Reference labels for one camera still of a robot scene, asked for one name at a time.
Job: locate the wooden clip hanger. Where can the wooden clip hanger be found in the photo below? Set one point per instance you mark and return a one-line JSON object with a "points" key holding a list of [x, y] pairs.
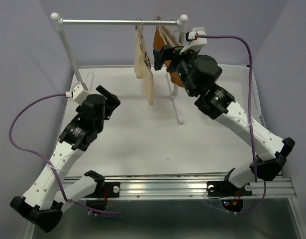
{"points": [[142, 44]]}

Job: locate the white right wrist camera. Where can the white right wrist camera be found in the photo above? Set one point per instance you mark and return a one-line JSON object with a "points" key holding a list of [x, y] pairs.
{"points": [[195, 42]]}

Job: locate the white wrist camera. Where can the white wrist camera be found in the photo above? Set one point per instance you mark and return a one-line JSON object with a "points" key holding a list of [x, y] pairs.
{"points": [[195, 42], [79, 93]]}

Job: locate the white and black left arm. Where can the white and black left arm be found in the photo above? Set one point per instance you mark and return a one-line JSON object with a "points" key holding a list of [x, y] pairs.
{"points": [[45, 202]]}

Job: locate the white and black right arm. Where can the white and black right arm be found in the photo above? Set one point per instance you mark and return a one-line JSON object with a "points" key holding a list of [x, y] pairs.
{"points": [[270, 151]]}

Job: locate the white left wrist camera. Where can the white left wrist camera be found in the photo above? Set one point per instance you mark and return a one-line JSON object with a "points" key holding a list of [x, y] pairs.
{"points": [[79, 93]]}

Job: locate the beige underwear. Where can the beige underwear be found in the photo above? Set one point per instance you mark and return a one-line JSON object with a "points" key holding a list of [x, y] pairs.
{"points": [[144, 74]]}

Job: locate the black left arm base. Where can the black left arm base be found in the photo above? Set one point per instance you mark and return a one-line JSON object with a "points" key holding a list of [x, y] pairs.
{"points": [[99, 194]]}

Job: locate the white clothes rack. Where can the white clothes rack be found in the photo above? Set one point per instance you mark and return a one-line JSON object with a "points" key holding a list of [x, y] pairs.
{"points": [[101, 52]]}

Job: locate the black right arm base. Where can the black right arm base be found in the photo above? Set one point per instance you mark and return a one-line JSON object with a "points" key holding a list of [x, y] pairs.
{"points": [[231, 196]]}

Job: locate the white plastic basket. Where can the white plastic basket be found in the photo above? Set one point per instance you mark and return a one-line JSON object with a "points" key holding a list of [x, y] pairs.
{"points": [[235, 79]]}

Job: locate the wooden hanger with brown underwear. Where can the wooden hanger with brown underwear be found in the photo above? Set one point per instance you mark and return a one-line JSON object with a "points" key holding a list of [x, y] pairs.
{"points": [[164, 36]]}

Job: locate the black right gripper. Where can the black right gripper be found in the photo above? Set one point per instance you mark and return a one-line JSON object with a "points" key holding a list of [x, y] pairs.
{"points": [[166, 53]]}

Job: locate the aluminium mounting rail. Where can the aluminium mounting rail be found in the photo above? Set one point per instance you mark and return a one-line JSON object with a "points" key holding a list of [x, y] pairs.
{"points": [[182, 187]]}

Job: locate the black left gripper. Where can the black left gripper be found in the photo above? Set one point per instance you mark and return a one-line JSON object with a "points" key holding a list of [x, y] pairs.
{"points": [[112, 101]]}

